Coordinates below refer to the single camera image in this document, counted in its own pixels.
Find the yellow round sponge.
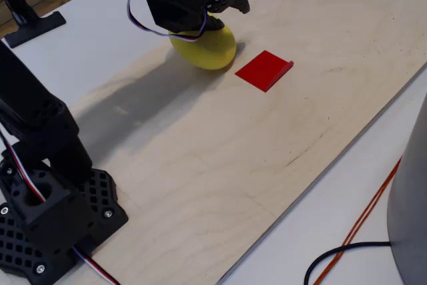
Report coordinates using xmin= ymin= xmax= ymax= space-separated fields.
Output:
xmin=168 ymin=13 xmax=238 ymax=71

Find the red square plate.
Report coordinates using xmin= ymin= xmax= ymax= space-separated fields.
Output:
xmin=234 ymin=49 xmax=295 ymax=93

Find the light plywood board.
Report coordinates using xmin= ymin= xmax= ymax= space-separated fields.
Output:
xmin=56 ymin=0 xmax=427 ymax=285

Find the grey round lamp shade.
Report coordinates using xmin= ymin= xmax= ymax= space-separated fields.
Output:
xmin=386 ymin=93 xmax=427 ymax=285

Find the looped gripper servo cable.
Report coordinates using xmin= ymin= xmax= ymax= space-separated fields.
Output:
xmin=126 ymin=0 xmax=209 ymax=43

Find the red white black arm cable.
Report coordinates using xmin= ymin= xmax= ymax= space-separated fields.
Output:
xmin=0 ymin=127 xmax=47 ymax=203

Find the orange wire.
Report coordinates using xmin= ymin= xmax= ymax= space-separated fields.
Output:
xmin=312 ymin=156 xmax=403 ymax=285
xmin=320 ymin=168 xmax=400 ymax=285

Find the thin black cable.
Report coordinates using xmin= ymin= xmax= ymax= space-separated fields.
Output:
xmin=304 ymin=240 xmax=392 ymax=285

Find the red white black base cable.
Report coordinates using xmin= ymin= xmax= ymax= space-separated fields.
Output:
xmin=71 ymin=246 xmax=121 ymax=285

